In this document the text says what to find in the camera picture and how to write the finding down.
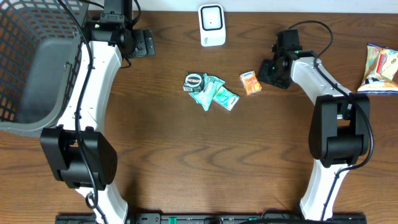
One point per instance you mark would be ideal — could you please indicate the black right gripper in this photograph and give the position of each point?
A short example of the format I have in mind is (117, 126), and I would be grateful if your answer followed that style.
(263, 74)

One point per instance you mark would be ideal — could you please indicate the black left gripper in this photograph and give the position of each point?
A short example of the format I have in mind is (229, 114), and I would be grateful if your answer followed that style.
(147, 42)

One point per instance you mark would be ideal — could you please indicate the orange small packet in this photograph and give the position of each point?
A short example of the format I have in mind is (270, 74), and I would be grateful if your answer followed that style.
(250, 82)

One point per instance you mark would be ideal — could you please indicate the green tissue pack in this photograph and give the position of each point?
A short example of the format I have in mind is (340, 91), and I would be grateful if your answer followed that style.
(226, 98)

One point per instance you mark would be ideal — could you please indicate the round label dark packet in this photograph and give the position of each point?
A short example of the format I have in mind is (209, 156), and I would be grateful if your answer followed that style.
(194, 82)

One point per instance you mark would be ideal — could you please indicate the teal snack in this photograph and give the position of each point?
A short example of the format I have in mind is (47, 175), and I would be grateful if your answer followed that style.
(205, 97)

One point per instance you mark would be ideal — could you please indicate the yellow snack bag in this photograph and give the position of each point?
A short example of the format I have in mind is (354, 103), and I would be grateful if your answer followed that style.
(380, 69)

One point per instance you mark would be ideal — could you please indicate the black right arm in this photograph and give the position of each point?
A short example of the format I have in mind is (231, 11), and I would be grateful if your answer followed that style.
(340, 131)

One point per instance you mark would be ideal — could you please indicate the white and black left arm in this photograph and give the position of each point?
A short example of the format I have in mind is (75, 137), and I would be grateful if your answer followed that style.
(76, 149)

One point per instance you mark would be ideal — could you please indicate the white barcode scanner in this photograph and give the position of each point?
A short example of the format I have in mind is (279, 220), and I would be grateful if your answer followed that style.
(212, 25)

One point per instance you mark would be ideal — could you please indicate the dark mesh plastic basket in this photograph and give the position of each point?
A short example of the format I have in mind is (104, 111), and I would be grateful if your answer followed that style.
(40, 60)

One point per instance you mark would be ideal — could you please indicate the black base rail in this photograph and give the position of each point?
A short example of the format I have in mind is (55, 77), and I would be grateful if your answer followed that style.
(268, 217)

